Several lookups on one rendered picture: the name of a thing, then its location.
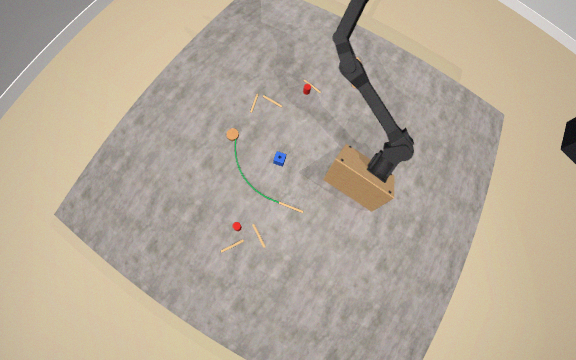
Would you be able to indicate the blue block with hole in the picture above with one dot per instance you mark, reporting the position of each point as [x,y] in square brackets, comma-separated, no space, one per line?
[279,158]

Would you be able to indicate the round wooden button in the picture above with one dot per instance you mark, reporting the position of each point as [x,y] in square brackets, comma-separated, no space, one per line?
[232,134]

